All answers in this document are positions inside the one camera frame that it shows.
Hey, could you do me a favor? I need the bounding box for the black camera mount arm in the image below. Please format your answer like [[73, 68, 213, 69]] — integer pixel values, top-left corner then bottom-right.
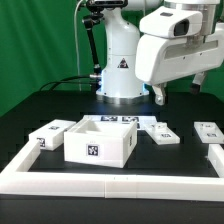
[[82, 12, 103, 91]]

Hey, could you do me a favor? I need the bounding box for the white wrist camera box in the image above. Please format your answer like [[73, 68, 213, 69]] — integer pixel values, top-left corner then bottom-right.
[[139, 7, 203, 39]]

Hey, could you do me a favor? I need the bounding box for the white cable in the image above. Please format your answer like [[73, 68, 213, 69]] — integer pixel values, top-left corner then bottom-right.
[[73, 0, 87, 92]]

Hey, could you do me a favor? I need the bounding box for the white U-shaped fence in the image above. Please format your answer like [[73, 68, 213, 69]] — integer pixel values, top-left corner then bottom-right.
[[0, 141, 224, 202]]

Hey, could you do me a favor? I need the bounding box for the white cabinet body box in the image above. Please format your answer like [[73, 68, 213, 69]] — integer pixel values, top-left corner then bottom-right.
[[64, 119, 137, 168]]

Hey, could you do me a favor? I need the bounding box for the white cabinet top block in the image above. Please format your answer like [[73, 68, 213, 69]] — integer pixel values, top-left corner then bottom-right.
[[29, 119, 75, 151]]

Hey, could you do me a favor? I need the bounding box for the white marker base plate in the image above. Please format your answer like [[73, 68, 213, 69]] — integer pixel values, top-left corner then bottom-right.
[[84, 115, 157, 130]]

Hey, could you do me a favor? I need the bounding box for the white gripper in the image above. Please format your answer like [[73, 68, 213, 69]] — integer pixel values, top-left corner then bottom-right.
[[135, 27, 224, 106]]

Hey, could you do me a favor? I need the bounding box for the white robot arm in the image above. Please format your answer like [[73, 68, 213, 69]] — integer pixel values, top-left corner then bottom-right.
[[86, 0, 224, 105]]

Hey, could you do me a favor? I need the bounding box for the white cabinet door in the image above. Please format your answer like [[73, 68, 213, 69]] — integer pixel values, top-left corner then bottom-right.
[[144, 122, 180, 145], [194, 122, 224, 144]]

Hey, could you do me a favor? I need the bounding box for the black cable bundle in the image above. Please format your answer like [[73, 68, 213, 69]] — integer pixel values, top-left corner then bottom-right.
[[39, 75, 101, 92]]

